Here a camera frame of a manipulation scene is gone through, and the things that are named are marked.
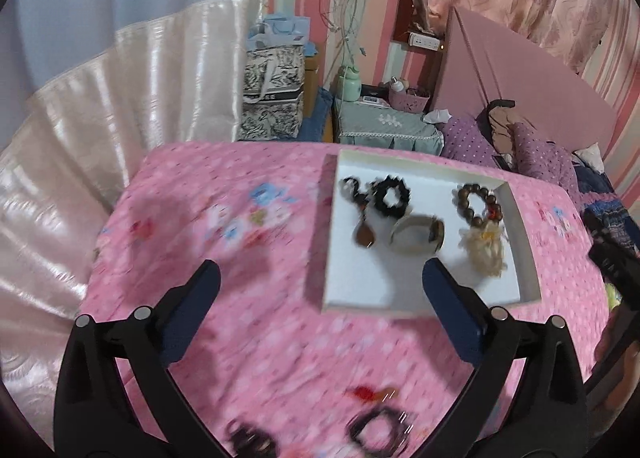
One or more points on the white pillow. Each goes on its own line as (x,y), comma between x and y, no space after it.
(590,157)

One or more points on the black and white floral bag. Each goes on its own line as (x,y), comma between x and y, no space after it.
(270,88)

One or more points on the white shallow cardboard box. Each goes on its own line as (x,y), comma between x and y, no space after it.
(415,283)

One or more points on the light blue gift bag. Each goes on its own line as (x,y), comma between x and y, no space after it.
(287,28)

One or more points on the green cartoon cloth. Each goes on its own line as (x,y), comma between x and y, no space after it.
(611,294)

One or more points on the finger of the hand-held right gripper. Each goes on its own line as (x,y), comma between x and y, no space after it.
(620,258)
(627,320)

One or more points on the cream and brown bangle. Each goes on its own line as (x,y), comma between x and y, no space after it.
(435,233)

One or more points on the small white bottle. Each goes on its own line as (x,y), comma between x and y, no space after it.
(397,84)

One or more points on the blue cloth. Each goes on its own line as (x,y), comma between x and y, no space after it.
(320,113)

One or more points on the red small clip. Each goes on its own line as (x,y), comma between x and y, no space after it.
(365,394)

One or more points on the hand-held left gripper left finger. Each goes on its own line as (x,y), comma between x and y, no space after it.
(187,318)

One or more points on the dark patterned quilt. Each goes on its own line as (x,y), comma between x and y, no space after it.
(610,208)

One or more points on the white tissue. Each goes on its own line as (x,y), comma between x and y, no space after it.
(439,115)

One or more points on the purple dotted quilt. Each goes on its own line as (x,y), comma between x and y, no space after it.
(540,153)

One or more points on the white power strip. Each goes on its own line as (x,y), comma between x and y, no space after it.
(424,40)

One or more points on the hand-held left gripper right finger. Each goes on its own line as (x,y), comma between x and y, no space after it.
(452,313)

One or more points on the small white device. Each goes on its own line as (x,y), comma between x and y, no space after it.
(372,100)

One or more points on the green bottle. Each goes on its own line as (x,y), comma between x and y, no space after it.
(349,88)

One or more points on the wooden cabinet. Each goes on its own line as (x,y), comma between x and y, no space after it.
(311,73)

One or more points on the white satin curtain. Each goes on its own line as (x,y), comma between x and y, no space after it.
(75,148)

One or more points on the black scrunchie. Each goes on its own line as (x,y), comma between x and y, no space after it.
(380,195)

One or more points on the nightstand with teal cover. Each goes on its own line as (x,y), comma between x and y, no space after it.
(385,128)

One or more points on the pink headboard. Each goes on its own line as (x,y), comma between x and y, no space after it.
(500,73)

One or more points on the pink floral bedsheet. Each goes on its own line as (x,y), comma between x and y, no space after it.
(225,218)

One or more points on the pink plastic basket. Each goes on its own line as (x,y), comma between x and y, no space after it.
(407,100)

